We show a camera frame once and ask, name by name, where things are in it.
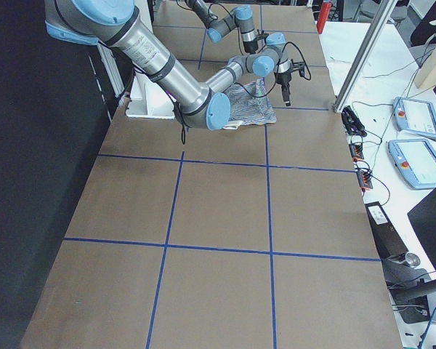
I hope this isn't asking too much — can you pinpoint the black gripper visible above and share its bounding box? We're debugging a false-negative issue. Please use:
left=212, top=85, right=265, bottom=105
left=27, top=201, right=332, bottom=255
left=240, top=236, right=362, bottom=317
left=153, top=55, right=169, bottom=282
left=241, top=31, right=268, bottom=53
left=275, top=60, right=311, bottom=107

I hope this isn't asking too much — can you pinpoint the striped polo shirt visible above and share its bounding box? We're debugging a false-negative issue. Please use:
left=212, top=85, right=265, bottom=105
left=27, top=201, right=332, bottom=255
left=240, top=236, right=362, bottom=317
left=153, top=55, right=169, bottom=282
left=223, top=78, right=277, bottom=130

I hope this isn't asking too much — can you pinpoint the black monitor arm base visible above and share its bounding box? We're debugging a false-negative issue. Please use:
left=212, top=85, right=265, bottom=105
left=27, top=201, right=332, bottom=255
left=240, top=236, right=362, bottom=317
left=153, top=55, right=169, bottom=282
left=381, top=252, right=436, bottom=324

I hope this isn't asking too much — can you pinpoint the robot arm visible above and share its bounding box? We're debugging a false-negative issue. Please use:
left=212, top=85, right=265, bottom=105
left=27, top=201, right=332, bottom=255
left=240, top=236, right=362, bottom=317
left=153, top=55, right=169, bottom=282
left=185, top=0, right=269, bottom=54
left=44, top=1, right=311, bottom=130

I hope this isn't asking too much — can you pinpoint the red bottle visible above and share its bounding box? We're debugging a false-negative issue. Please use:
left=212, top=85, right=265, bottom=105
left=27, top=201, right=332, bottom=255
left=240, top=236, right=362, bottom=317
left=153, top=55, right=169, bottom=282
left=316, top=0, right=332, bottom=34

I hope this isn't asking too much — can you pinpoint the orange black connector block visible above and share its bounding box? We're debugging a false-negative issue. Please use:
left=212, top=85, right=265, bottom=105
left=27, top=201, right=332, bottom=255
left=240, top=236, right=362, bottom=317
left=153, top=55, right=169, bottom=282
left=348, top=143, right=364, bottom=162

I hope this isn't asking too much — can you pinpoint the white long side table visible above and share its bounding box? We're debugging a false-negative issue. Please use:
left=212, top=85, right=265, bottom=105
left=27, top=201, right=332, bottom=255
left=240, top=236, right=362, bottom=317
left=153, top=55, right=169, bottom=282
left=314, top=20, right=436, bottom=349

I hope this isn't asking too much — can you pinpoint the far teach pendant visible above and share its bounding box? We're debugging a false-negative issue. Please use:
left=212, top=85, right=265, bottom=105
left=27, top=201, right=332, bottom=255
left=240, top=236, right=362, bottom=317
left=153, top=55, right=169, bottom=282
left=393, top=97, right=436, bottom=140

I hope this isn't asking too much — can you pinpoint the teach pendant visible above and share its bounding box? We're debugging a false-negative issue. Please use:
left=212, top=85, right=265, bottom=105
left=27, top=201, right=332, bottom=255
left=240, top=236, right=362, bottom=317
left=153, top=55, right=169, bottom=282
left=393, top=97, right=436, bottom=140
left=387, top=138, right=436, bottom=190

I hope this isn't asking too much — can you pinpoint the near teach pendant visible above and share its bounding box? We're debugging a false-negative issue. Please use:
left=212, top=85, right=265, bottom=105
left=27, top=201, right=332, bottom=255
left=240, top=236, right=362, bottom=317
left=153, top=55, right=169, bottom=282
left=387, top=138, right=436, bottom=190

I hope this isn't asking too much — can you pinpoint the brown paper table cover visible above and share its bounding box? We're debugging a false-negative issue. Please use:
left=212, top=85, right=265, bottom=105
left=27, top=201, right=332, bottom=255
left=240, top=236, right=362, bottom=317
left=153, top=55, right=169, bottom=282
left=20, top=5, right=402, bottom=348

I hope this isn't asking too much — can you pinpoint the black power strip box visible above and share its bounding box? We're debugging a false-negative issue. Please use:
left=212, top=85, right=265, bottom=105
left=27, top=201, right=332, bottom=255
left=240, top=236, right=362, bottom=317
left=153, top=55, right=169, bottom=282
left=365, top=201, right=408, bottom=259

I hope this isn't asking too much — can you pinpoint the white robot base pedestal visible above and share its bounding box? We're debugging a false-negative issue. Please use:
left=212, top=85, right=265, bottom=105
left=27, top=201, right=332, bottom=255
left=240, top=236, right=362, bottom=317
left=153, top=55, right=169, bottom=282
left=100, top=42, right=174, bottom=120

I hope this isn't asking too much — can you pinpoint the aluminium frame post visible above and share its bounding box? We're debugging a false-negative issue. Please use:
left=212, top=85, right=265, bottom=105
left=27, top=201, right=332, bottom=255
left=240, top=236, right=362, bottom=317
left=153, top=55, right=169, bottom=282
left=333, top=0, right=397, bottom=113

